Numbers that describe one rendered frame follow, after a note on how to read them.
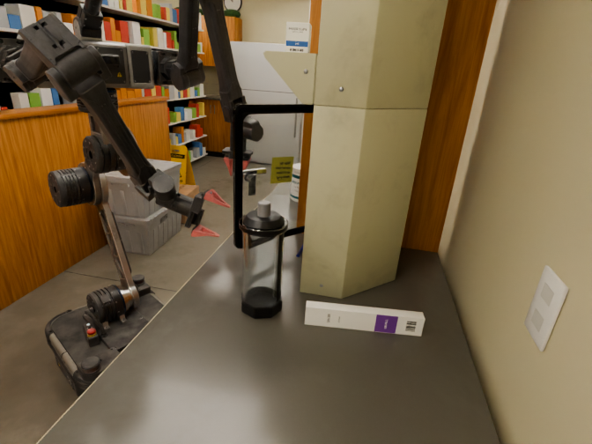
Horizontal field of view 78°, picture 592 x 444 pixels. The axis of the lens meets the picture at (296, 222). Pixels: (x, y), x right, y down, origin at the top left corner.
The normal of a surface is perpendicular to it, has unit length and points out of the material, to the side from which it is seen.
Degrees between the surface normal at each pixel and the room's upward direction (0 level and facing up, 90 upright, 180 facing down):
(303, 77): 90
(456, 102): 90
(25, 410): 0
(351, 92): 90
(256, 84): 90
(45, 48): 59
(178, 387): 0
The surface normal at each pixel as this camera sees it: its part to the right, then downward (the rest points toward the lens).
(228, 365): 0.06, -0.92
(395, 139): 0.54, 0.36
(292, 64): -0.21, 0.37
